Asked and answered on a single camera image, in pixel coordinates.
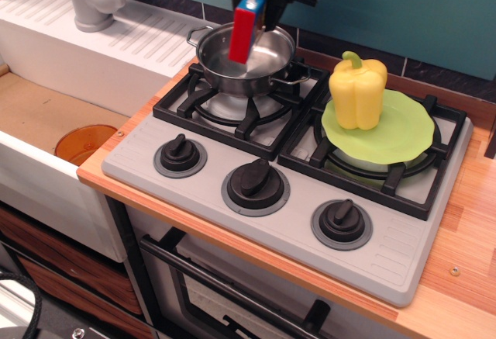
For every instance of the grey toy stove top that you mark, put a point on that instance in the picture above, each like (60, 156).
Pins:
(388, 266)

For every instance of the yellow toy bell pepper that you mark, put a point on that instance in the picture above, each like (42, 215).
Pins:
(357, 87)

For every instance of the orange plastic bowl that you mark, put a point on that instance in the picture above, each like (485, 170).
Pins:
(78, 145)

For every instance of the middle black stove knob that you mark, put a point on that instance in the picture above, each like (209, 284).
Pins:
(255, 189)

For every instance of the right black burner grate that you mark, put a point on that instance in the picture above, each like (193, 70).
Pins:
(408, 187)

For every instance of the light green plate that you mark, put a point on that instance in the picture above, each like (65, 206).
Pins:
(404, 132)

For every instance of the left black stove knob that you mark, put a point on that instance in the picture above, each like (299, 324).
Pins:
(180, 157)

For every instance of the blue cookie box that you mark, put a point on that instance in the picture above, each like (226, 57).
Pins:
(248, 23)

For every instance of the oven door window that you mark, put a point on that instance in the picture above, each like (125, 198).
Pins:
(213, 316)

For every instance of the left black burner grate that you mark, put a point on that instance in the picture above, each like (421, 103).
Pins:
(260, 125)

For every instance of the brown wooden drawer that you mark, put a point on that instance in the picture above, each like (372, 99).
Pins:
(80, 278)

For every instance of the stainless steel pot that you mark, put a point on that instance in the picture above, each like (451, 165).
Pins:
(270, 63)

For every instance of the black burner grate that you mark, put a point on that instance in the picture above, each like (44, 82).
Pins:
(260, 125)
(408, 187)

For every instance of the right black stove knob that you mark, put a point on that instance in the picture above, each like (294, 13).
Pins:
(342, 225)

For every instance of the black stove knob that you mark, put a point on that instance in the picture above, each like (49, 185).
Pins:
(180, 157)
(255, 189)
(342, 225)

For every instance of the black oven door handle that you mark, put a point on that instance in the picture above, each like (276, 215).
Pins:
(166, 250)

